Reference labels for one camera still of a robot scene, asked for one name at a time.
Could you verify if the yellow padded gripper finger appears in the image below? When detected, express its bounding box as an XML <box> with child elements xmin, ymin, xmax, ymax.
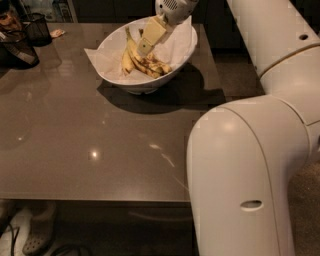
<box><xmin>137</xmin><ymin>16</ymin><xmax>167</xmax><ymax>56</ymax></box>

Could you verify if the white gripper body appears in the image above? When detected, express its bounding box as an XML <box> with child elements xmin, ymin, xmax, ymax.
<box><xmin>155</xmin><ymin>0</ymin><xmax>199</xmax><ymax>25</ymax></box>

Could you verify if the spotted yellow banana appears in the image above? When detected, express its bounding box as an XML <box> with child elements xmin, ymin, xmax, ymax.
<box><xmin>134</xmin><ymin>52</ymin><xmax>172</xmax><ymax>78</ymax></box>
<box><xmin>124</xmin><ymin>26</ymin><xmax>164</xmax><ymax>80</ymax></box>

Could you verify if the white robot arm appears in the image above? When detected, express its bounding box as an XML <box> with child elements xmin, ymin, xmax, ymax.
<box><xmin>186</xmin><ymin>0</ymin><xmax>320</xmax><ymax>256</ymax></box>

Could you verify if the white paper bowl liner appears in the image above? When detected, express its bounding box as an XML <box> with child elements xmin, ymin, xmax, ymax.
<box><xmin>84</xmin><ymin>15</ymin><xmax>194</xmax><ymax>84</ymax></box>

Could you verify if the small yellow banana left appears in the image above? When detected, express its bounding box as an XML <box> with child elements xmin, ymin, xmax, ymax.
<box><xmin>121</xmin><ymin>49</ymin><xmax>135</xmax><ymax>75</ymax></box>

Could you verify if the white ceramic bowl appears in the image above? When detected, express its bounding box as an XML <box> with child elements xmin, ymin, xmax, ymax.
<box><xmin>94</xmin><ymin>15</ymin><xmax>198</xmax><ymax>96</ymax></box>

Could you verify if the shelf with boxes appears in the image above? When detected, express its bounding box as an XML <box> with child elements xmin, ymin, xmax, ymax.
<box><xmin>20</xmin><ymin>0</ymin><xmax>77</xmax><ymax>23</ymax></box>

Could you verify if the black mesh pen cup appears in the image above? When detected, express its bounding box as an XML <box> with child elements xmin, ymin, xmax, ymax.
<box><xmin>20</xmin><ymin>13</ymin><xmax>52</xmax><ymax>47</ymax></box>

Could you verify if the black mesh basket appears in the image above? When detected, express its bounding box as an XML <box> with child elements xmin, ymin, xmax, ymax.
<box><xmin>0</xmin><ymin>30</ymin><xmax>39</xmax><ymax>69</ymax></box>

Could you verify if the black floor cable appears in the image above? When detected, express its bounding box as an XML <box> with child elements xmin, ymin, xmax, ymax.
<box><xmin>7</xmin><ymin>223</ymin><xmax>21</xmax><ymax>256</ymax></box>

